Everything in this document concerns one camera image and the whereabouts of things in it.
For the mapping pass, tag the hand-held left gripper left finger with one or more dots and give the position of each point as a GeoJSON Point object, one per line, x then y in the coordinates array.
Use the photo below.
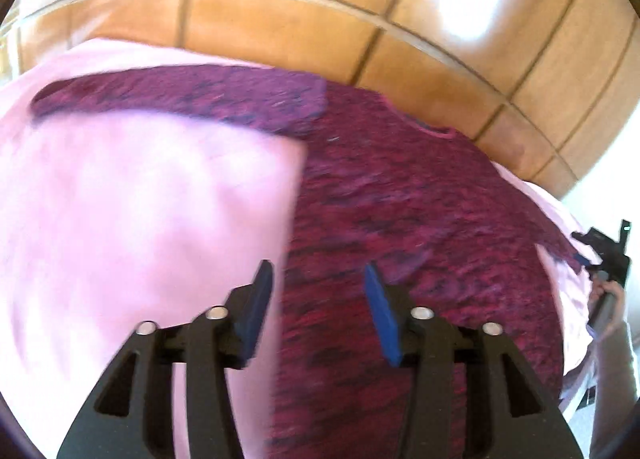
{"type": "Point", "coordinates": [256, 304]}

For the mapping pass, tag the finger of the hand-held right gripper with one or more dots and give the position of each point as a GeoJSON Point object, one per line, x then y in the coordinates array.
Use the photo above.
{"type": "Point", "coordinates": [592, 238]}
{"type": "Point", "coordinates": [584, 260]}

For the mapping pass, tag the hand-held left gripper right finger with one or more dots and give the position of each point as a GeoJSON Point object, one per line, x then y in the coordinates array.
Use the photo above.
{"type": "Point", "coordinates": [382, 314]}

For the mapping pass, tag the maroon patterned knit top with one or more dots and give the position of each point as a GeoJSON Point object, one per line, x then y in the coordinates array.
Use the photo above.
{"type": "Point", "coordinates": [400, 199]}

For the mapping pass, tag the person's right forearm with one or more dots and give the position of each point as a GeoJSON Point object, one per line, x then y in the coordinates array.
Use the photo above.
{"type": "Point", "coordinates": [617, 389]}

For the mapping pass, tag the person's right hand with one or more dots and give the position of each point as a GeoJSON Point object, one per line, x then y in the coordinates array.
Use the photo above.
{"type": "Point", "coordinates": [616, 309]}

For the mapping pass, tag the pink bedsheet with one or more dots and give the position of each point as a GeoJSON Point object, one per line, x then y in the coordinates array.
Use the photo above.
{"type": "Point", "coordinates": [125, 214]}

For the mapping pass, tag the wooden panelled wardrobe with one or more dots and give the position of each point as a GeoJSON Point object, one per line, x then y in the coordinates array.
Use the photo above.
{"type": "Point", "coordinates": [310, 19]}

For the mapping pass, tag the white carved frame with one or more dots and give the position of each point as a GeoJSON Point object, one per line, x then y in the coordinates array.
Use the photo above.
{"type": "Point", "coordinates": [9, 54]}

